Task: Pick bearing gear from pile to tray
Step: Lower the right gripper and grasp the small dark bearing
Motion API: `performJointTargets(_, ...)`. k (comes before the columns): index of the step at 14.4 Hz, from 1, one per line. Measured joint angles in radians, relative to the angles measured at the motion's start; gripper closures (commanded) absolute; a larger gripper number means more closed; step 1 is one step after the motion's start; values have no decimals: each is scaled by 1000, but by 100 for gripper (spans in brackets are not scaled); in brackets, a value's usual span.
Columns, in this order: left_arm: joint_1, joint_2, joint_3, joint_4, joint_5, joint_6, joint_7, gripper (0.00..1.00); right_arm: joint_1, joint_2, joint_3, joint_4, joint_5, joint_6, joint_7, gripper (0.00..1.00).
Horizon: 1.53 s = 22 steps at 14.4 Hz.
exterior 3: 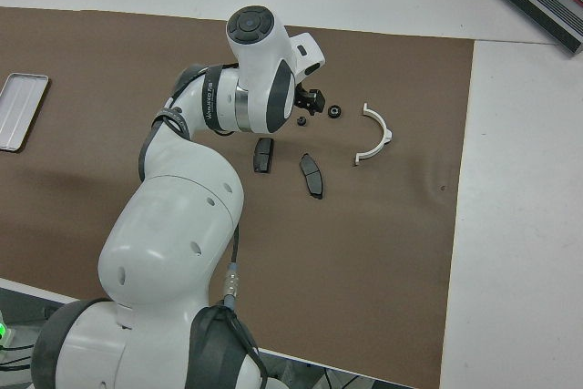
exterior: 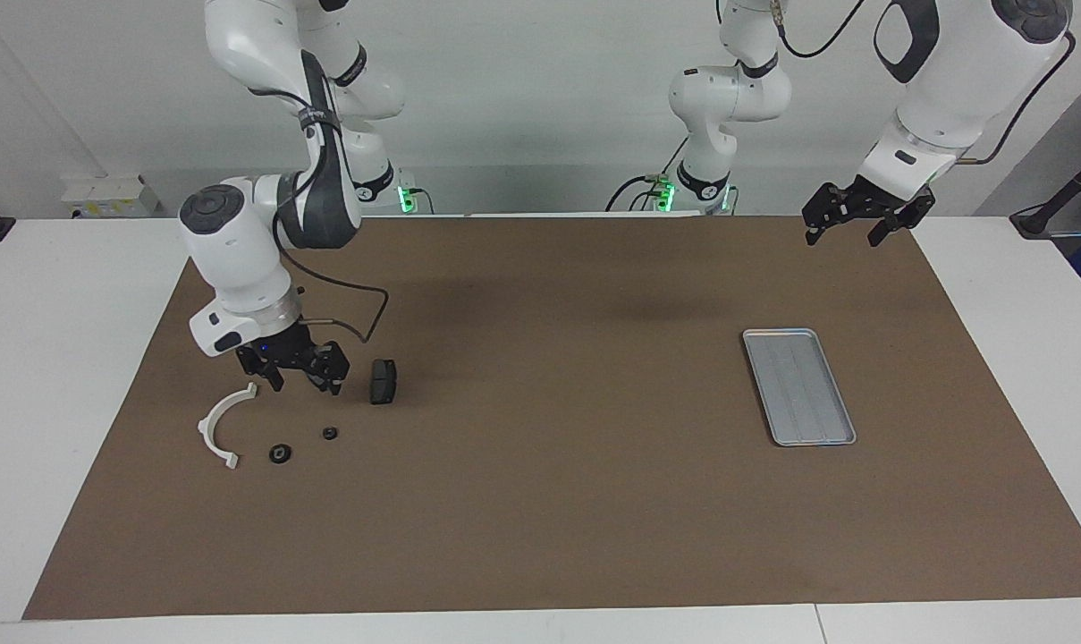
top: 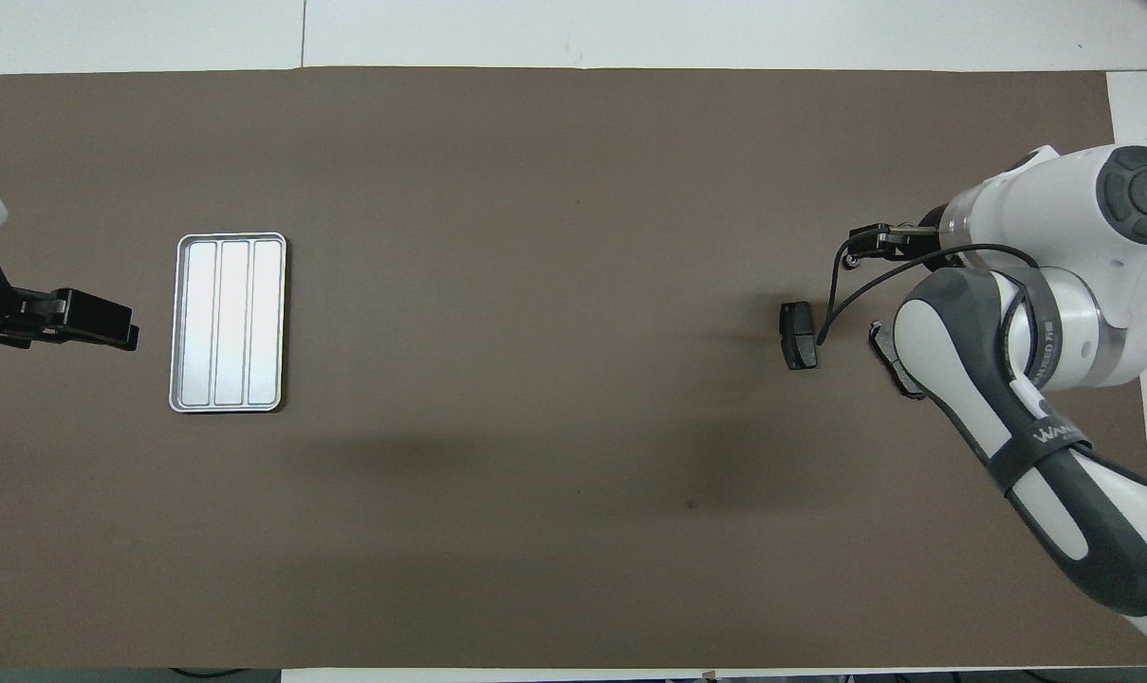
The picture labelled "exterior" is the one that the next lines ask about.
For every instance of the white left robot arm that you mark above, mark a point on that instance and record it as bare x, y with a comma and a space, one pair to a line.
960, 80

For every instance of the large black bearing gear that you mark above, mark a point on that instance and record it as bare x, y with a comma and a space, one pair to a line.
280, 453

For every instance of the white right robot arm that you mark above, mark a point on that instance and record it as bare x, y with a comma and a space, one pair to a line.
236, 259

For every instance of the white power strip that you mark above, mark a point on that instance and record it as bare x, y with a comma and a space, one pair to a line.
111, 197

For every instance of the silver metal tray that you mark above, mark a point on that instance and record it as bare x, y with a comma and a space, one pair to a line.
799, 389

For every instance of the black angled stand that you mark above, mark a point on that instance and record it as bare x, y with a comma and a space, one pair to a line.
1036, 219

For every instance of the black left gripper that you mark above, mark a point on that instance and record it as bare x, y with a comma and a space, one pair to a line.
866, 201

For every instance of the brown table mat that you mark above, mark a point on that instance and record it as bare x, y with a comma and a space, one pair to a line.
540, 501

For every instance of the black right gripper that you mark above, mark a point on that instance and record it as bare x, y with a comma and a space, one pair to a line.
290, 353

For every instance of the dark rectangular brake pad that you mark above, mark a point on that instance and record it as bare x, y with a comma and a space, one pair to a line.
384, 383

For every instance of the white curved plastic bracket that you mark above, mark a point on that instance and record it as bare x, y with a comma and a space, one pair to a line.
207, 429

